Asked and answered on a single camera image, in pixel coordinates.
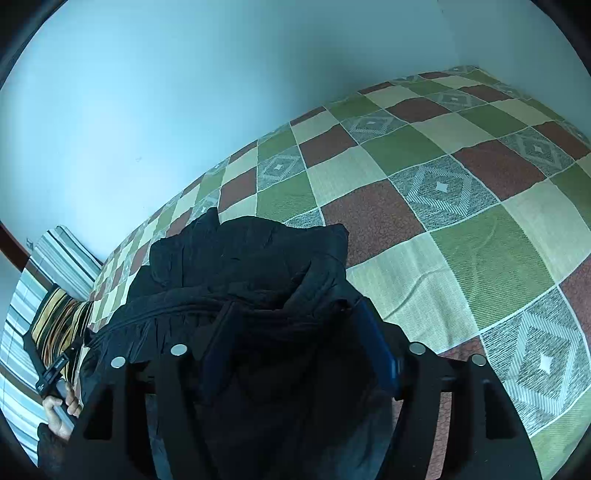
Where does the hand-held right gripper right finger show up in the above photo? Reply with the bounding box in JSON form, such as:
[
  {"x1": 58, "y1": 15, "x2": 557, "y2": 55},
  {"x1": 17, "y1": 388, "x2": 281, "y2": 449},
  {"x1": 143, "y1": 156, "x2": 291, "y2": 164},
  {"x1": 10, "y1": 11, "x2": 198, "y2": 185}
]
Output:
[{"x1": 353, "y1": 299, "x2": 544, "y2": 480}]

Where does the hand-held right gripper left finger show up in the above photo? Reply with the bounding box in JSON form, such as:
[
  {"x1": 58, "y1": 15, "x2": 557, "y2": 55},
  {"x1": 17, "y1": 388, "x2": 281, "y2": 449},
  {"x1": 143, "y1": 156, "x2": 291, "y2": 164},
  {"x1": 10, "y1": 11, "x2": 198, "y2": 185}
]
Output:
[{"x1": 60, "y1": 302, "x2": 238, "y2": 480}]

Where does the person's left forearm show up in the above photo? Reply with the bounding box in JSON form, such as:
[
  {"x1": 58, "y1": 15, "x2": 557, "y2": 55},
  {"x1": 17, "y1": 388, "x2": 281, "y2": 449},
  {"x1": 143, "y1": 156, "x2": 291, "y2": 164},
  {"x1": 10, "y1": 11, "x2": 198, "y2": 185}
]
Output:
[{"x1": 37, "y1": 422, "x2": 75, "y2": 467}]

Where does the person's left hand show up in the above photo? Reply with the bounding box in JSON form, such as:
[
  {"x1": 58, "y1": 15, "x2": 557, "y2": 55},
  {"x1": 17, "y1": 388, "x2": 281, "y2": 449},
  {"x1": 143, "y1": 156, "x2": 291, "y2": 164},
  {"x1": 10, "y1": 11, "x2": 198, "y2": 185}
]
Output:
[{"x1": 41, "y1": 383, "x2": 84, "y2": 437}]

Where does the grey white striped pillow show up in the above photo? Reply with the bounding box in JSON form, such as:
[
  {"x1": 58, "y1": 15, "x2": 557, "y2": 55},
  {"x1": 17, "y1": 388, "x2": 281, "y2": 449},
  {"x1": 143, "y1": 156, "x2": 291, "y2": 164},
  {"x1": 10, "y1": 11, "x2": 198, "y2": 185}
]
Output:
[{"x1": 0, "y1": 225, "x2": 103, "y2": 455}]

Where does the bed with checkered sheet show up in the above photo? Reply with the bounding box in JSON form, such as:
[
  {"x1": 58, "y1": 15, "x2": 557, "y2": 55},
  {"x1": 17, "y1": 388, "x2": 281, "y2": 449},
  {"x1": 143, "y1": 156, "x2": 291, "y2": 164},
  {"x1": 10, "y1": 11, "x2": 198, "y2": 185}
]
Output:
[{"x1": 88, "y1": 65, "x2": 591, "y2": 480}]

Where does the black quilted jacket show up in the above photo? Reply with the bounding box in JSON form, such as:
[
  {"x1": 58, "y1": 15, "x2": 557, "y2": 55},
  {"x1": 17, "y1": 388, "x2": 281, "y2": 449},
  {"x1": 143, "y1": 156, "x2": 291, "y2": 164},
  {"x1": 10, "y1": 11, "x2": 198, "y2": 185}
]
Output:
[{"x1": 78, "y1": 207, "x2": 407, "y2": 480}]

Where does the brown door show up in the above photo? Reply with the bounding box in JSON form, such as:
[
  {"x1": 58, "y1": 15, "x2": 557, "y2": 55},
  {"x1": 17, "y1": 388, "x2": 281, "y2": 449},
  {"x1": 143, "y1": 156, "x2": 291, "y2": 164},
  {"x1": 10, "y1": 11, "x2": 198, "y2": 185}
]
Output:
[{"x1": 0, "y1": 220, "x2": 42, "y2": 278}]

